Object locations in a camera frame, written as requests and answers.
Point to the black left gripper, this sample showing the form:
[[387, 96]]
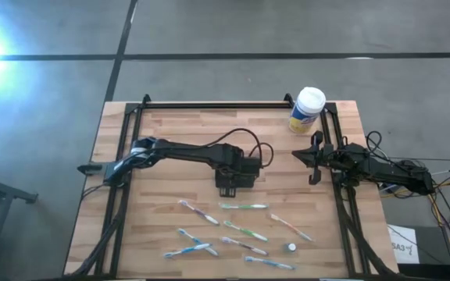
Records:
[[244, 171]]

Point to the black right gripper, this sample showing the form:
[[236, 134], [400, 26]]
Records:
[[324, 158]]

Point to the green white toothbrush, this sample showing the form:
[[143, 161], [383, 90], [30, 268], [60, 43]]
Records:
[[246, 231], [244, 206]]

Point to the purple white toothbrush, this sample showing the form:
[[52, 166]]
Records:
[[199, 212], [244, 246]]

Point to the orange white toothbrush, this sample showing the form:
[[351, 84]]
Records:
[[291, 228]]

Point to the blue white toothbrush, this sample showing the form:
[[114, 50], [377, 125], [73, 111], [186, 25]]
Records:
[[270, 263], [182, 251], [188, 235]]

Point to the small bottle white cap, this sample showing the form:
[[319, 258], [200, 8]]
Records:
[[291, 247]]

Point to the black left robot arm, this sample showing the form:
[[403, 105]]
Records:
[[193, 152]]

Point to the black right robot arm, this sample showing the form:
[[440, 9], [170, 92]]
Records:
[[389, 169]]

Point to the white yellow wipes canister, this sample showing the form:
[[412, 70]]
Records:
[[307, 111]]

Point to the white paper sign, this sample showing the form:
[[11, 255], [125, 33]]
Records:
[[402, 246]]

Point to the black table edge clamp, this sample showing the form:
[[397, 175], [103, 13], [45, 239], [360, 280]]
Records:
[[90, 168]]

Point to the dark grey floor mat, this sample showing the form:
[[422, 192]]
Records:
[[432, 246]]

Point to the black floor box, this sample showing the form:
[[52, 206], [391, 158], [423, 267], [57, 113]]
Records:
[[436, 273]]

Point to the black metal table frame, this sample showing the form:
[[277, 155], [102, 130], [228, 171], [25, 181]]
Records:
[[209, 105]]

